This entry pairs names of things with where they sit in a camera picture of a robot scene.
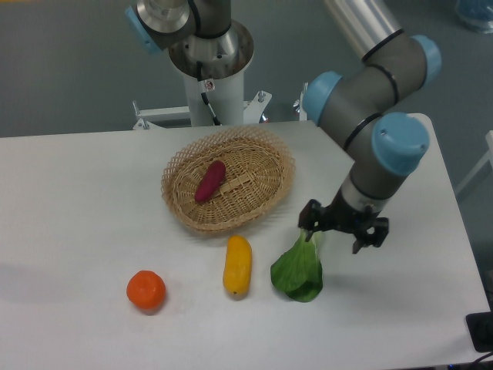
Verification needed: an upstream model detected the blue object on floor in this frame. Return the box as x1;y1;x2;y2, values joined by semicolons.
455;0;492;34

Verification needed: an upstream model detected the orange tangerine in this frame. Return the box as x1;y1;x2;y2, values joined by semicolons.
126;271;166;310

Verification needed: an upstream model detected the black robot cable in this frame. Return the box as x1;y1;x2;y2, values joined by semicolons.
196;60;223;126

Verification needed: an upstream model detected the purple sweet potato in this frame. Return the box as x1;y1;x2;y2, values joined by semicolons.
194;160;226;203

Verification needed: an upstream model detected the white frame at right edge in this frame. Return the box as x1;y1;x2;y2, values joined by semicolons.
454;130;492;201

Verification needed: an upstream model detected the green bok choy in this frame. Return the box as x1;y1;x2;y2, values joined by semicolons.
270;229;324;303

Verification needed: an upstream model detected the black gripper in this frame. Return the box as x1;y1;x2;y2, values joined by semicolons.
298;190;389;254

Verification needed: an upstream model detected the yellow mango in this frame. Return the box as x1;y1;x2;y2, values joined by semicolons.
223;235;253;297

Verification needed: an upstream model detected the white table clamp bracket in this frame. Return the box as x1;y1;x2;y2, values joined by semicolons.
293;82;310;121

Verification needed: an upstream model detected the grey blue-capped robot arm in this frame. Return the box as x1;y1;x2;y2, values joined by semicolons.
126;1;441;251

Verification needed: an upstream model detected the black device at table edge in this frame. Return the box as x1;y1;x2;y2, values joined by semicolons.
465;311;492;353

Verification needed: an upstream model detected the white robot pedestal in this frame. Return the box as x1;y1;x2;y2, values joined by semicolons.
132;70;272;130

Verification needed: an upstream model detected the woven wicker basket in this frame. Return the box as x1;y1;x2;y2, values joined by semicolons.
161;125;295;234

